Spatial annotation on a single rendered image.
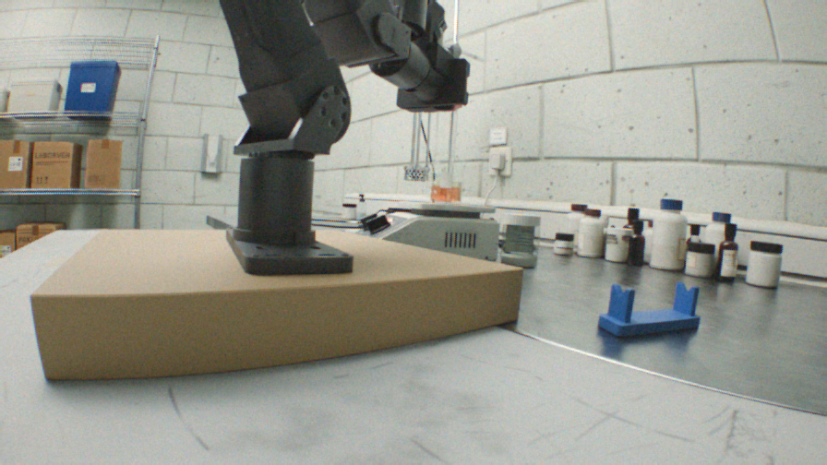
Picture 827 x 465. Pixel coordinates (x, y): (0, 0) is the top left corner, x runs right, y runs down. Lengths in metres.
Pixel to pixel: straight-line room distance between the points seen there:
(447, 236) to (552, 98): 0.68
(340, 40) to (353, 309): 0.27
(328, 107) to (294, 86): 0.03
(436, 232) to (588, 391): 0.38
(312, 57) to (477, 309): 0.23
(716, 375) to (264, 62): 0.38
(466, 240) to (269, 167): 0.33
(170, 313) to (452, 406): 0.14
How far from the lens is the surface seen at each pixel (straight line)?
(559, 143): 1.10
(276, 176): 0.31
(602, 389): 0.22
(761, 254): 0.72
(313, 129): 0.31
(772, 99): 0.96
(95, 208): 2.86
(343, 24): 0.40
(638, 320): 0.34
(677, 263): 0.78
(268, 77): 0.33
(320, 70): 0.34
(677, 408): 0.22
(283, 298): 0.21
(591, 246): 0.85
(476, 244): 0.57
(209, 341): 0.21
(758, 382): 0.28
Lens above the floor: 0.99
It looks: 4 degrees down
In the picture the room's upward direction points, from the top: 3 degrees clockwise
